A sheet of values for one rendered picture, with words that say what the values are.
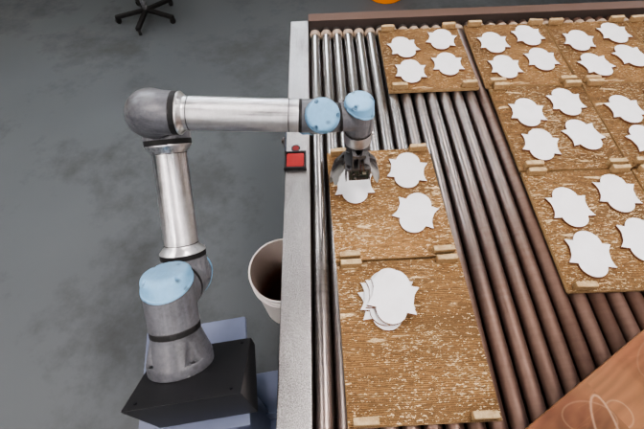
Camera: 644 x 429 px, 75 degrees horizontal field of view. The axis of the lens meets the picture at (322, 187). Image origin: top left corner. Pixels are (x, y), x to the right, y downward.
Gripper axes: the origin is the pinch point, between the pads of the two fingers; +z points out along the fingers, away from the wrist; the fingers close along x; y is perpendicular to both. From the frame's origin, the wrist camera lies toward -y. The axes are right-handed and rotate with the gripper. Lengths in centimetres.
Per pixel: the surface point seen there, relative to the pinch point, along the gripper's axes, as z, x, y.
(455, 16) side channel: 4, 56, -91
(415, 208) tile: 2.5, 17.8, 10.7
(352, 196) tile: 2.6, -1.0, 4.9
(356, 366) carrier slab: 3, -5, 55
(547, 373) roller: 4, 41, 59
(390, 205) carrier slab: 3.4, 10.6, 8.6
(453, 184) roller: 5.3, 32.7, 0.7
